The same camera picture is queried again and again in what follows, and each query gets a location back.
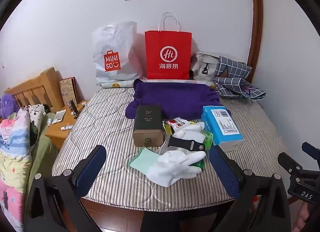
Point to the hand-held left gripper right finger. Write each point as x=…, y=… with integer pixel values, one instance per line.
x=222, y=169

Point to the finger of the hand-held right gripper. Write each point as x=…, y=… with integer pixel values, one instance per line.
x=290, y=164
x=311, y=150

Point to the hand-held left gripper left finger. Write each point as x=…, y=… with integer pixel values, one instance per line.
x=91, y=169

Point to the dark green packet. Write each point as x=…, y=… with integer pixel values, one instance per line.
x=198, y=164

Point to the light green packet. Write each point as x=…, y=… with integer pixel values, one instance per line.
x=207, y=138

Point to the blue box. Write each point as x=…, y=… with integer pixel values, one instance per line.
x=208, y=127

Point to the mint green cloth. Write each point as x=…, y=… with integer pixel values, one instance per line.
x=141, y=160

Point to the white glove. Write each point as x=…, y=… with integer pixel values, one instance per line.
x=170, y=169

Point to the white red snack packet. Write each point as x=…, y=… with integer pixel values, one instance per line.
x=176, y=123

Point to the yellow pouch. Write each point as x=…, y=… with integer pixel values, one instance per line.
x=168, y=129

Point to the dark green passport booklet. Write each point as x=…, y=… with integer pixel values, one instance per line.
x=147, y=122

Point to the person's right hand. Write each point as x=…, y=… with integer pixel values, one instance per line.
x=303, y=217

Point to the white small tube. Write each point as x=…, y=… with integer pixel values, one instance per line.
x=66, y=127

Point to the striped mattress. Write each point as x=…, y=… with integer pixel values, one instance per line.
x=105, y=122

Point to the wooden nightstand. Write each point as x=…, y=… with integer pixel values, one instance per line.
x=58, y=132

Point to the green bed sheet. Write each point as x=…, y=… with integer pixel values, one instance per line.
x=43, y=152

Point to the grey sachet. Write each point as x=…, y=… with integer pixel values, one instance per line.
x=58, y=116

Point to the dark small bottle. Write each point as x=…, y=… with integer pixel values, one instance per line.
x=73, y=108

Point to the white flower print cloth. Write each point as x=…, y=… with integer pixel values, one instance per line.
x=37, y=117

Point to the pastel printed quilt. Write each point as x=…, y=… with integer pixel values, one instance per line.
x=15, y=147

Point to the brown patterned book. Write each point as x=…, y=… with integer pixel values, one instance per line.
x=67, y=90

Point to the purple towel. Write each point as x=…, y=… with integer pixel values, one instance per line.
x=175, y=97

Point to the grey checked cloth bag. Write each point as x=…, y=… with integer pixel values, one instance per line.
x=232, y=82

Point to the white printed sheet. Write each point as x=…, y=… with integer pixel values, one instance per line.
x=117, y=85

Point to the wooden headboard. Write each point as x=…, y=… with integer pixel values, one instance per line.
x=37, y=87

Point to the purple plush toy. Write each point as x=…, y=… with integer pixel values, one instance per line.
x=8, y=105

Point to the beige backpack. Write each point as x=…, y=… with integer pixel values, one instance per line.
x=200, y=62

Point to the white plastic shopping bag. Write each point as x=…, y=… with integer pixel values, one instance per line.
x=115, y=44

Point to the red paper bag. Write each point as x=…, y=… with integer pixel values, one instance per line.
x=155, y=39

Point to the brown wooden frame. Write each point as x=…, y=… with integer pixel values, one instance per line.
x=257, y=22

